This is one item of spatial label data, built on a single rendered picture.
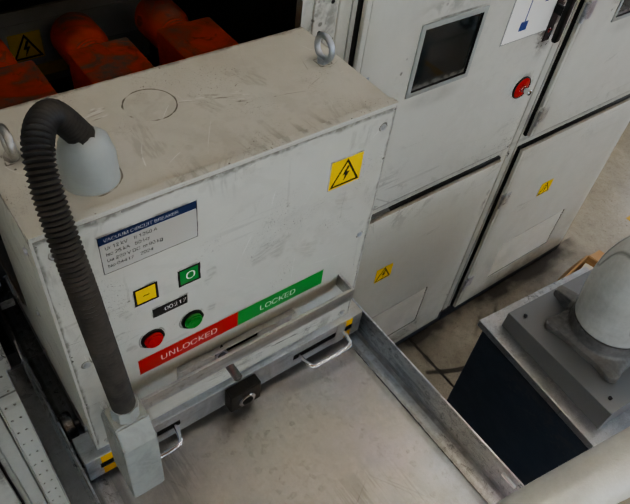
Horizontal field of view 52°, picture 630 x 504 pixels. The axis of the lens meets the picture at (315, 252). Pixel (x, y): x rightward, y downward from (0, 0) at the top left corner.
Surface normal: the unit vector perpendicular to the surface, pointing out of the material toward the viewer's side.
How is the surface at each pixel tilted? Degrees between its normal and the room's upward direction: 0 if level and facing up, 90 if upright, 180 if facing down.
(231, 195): 90
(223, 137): 0
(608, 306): 89
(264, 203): 90
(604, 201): 0
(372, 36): 90
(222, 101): 0
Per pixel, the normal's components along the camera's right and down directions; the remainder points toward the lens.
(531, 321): 0.06, -0.69
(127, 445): 0.56, 0.23
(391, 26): 0.59, 0.64
